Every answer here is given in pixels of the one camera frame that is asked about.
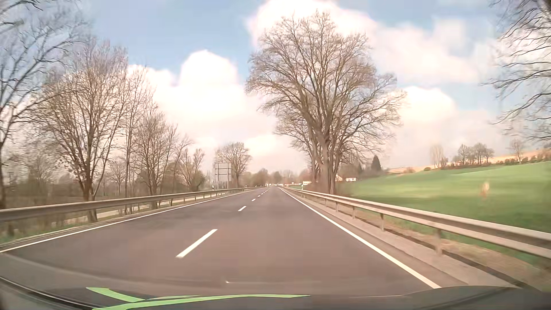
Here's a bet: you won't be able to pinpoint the large road sign board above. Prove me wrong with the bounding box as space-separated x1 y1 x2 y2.
214 162 232 189

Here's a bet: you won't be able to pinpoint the large bare tree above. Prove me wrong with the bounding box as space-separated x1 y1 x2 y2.
245 11 406 194

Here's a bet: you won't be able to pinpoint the bare tree branches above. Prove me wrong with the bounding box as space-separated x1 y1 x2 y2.
484 0 551 145

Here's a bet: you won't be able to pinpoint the grey metal guard rail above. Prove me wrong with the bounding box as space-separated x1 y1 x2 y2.
0 187 258 224
282 187 551 260

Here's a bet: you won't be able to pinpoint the green grass field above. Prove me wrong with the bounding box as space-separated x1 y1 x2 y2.
340 160 551 233

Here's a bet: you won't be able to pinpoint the row of bare trees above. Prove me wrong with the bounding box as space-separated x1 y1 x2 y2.
0 0 207 222

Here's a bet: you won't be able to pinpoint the row of distant trees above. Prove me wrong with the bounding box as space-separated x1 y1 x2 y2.
428 139 551 169

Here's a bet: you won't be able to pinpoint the grey asphalt road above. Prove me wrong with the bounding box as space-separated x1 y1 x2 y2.
0 186 517 298

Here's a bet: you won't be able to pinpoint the car's own bonnet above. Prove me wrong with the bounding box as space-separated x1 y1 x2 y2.
0 276 551 310

